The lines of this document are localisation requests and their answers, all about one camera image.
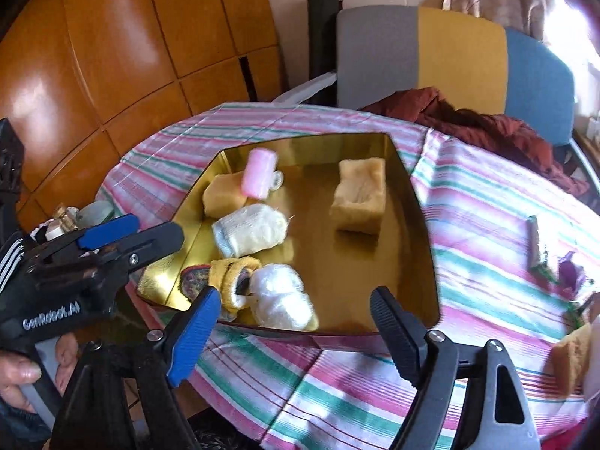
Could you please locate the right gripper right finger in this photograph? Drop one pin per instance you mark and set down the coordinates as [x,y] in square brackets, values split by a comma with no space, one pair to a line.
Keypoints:
[495,412]

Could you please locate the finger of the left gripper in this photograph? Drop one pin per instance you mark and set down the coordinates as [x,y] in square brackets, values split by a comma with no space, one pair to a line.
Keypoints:
[138,250]
[73,245]

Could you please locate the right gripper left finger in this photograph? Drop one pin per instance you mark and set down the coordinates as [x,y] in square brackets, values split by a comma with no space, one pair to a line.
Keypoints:
[94,413]

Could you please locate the pink clear hair roller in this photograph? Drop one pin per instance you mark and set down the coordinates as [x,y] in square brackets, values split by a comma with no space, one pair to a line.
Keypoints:
[261,175]

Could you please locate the white fluffy sock ball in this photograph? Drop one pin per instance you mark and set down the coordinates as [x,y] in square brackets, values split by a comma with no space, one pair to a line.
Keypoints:
[278,299]

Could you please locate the person's left hand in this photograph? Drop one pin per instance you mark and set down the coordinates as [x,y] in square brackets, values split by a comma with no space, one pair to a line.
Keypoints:
[17,370]

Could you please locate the yellow white sponge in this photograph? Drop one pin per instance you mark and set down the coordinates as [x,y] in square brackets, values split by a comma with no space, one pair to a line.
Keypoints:
[575,361]

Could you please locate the yellow patterned rolled sock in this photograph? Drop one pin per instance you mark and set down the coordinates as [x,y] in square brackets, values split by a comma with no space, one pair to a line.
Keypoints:
[229,276]

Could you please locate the tan rolled sock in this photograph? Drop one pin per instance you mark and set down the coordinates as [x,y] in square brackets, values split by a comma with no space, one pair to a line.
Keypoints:
[223,196]

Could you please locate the white rolled sock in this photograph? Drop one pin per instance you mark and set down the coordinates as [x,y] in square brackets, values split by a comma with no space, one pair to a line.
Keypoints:
[249,230]

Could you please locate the striped pink green tablecloth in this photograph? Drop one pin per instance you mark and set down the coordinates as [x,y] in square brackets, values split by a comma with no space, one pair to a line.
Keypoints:
[476,207]

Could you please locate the purple snack packet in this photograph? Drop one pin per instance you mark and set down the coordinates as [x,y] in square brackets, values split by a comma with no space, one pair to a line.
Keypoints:
[571,275]

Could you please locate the gold rectangular tray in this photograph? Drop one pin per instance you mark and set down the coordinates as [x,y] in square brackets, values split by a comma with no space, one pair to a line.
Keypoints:
[339,269]

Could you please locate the wooden wardrobe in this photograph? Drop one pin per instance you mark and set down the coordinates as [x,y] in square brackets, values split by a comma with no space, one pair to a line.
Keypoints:
[83,81]

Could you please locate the yellow sponge block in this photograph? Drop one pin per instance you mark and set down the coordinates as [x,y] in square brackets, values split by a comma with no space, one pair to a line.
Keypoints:
[360,199]

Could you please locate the dark red jacket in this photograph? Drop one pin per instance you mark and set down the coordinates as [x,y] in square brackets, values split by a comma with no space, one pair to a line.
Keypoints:
[510,138]

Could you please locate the grey yellow blue chair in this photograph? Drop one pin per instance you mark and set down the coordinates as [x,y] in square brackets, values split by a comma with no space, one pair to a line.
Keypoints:
[475,63]

